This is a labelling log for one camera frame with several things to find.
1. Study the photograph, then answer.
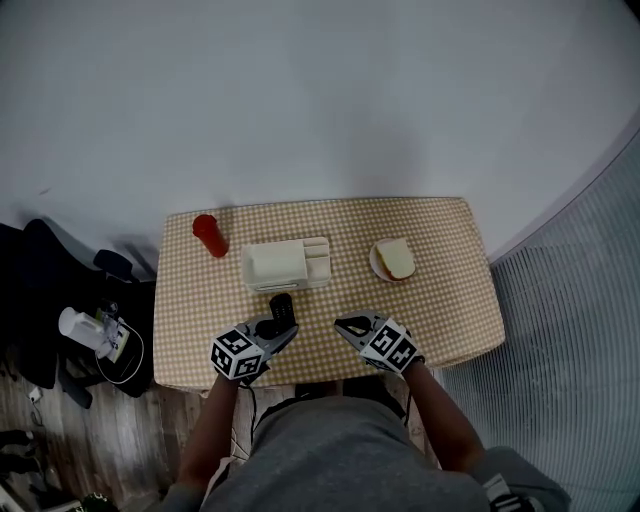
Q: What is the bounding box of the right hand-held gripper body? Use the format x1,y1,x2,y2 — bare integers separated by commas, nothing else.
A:
358,312,421,376

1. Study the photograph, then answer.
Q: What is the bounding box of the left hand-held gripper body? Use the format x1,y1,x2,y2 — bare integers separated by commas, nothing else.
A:
209,322,274,387

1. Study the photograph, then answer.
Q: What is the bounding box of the small black object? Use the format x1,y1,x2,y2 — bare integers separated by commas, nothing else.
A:
268,293,297,326

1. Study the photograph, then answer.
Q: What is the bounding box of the white compartment tray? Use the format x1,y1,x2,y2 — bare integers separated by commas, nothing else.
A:
241,236,332,293

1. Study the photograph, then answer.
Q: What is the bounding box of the person's left forearm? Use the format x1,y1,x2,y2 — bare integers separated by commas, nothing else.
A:
177,372,241,494

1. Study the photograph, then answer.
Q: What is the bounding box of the person's right forearm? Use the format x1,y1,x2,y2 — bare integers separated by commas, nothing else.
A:
402,359,486,474

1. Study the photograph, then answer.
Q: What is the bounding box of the yellow checkered tablecloth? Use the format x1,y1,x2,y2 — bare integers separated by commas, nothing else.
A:
153,196,506,394

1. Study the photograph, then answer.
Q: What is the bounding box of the bread slice on plate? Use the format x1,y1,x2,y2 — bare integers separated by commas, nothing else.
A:
368,238,416,283

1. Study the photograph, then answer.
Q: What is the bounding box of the red bottle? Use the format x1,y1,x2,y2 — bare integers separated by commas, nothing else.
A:
192,213,230,259

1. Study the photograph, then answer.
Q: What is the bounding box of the person's grey sweatshirt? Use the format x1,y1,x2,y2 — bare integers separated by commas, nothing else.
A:
159,394,574,512

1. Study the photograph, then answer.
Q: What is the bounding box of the white electric kettle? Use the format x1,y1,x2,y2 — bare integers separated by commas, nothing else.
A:
58,306,124,359

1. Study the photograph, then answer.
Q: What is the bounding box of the ribbed glass partition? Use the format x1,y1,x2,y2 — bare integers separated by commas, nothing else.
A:
438,107,640,512

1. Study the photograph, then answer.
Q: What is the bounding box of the green plant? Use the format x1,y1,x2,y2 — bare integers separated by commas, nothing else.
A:
79,492,120,512

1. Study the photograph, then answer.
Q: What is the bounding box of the black office chair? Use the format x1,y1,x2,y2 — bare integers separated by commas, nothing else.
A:
0,218,157,411

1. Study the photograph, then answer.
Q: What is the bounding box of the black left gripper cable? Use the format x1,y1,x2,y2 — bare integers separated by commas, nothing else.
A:
243,379,260,441

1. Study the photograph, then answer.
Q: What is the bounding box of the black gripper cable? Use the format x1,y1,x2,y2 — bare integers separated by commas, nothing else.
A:
243,379,260,441
401,353,427,427

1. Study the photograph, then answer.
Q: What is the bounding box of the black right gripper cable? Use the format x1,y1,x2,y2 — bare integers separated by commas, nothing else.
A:
401,353,427,427

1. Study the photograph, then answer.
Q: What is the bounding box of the white cable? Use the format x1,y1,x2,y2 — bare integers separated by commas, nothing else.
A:
94,319,146,386

